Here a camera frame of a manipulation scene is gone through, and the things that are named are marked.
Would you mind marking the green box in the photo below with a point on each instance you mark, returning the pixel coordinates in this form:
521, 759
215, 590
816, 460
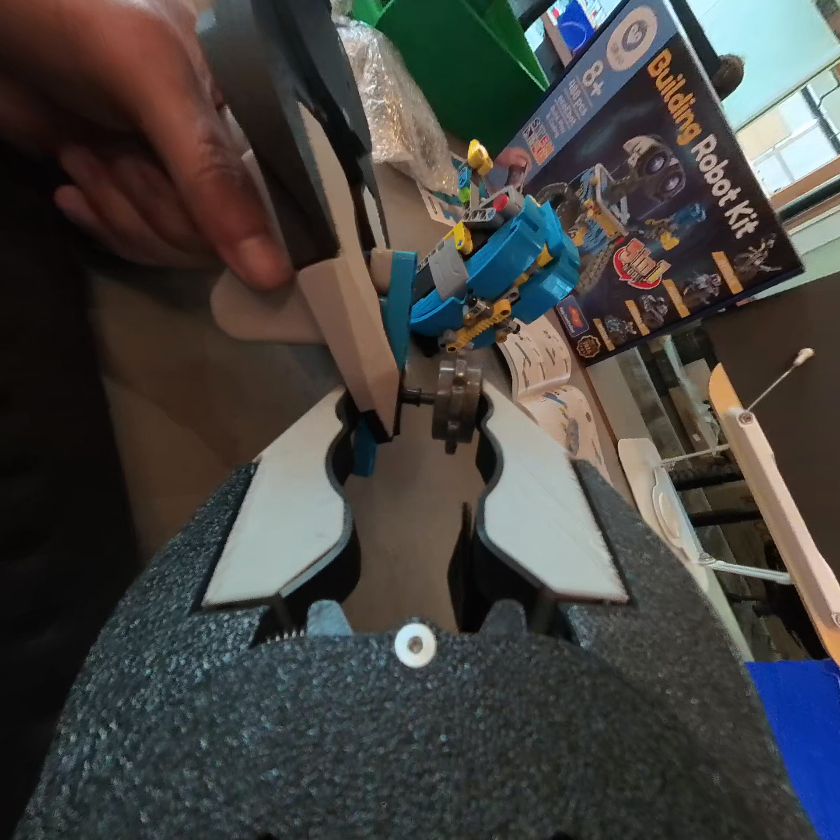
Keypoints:
459, 59

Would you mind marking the white desk lamp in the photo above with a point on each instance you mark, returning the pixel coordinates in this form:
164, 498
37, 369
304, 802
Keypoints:
768, 472

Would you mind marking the grey desk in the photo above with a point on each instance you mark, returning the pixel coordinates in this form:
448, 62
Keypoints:
407, 538

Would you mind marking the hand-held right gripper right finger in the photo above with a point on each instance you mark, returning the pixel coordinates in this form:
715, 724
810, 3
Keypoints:
544, 525

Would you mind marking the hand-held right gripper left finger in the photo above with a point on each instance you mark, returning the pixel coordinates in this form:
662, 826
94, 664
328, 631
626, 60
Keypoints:
282, 525

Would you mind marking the dark partition panel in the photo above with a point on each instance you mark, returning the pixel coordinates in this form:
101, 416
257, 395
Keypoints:
774, 308

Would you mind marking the blue storage bin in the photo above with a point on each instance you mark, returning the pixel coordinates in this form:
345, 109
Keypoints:
800, 735

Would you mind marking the robot kit box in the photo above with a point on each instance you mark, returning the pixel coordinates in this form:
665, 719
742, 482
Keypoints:
689, 197

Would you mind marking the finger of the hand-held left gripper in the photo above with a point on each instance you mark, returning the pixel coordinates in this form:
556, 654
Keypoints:
382, 272
358, 341

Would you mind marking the dark grey toy gear wheel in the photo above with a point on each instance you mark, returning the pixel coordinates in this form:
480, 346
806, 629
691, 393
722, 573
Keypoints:
453, 400

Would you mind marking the person's left hand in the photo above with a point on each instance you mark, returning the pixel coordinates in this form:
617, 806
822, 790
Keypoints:
131, 98

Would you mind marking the blue toy robot vehicle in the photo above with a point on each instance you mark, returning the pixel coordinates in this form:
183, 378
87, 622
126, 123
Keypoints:
512, 256

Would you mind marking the instruction booklet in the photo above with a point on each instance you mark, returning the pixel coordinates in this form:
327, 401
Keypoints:
544, 367

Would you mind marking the blue toy beam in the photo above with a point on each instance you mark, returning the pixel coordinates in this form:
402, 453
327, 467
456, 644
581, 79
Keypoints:
403, 308

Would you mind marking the crinkled clear plastic bag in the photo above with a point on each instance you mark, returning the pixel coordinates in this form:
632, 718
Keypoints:
394, 111

